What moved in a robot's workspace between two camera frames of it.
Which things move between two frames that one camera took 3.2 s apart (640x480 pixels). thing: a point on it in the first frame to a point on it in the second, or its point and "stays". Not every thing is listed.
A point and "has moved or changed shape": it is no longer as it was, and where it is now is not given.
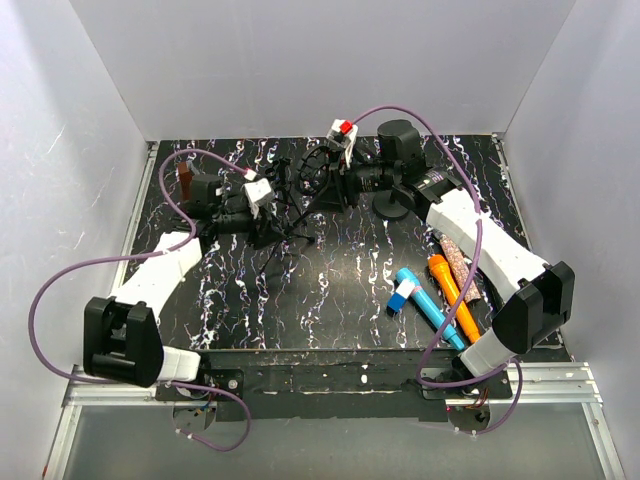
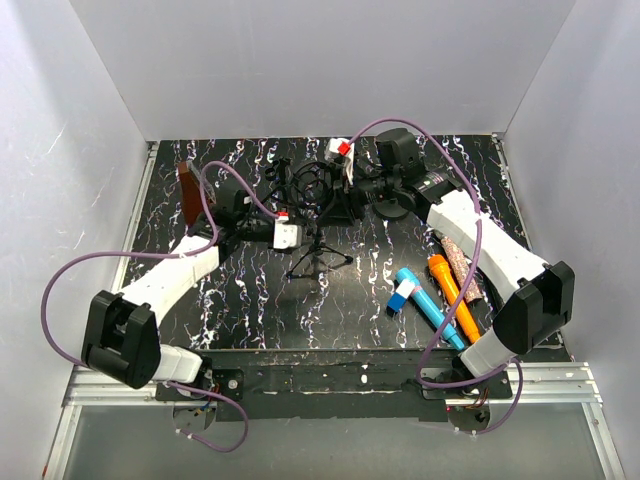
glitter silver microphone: x=459 y=264 stays
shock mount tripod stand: x=314 y=173 has moved or changed shape
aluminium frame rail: x=534 y=385 stays
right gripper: x=330 y=200 to x=337 y=212
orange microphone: x=443 y=273 stays
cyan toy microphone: x=430 y=308 stays
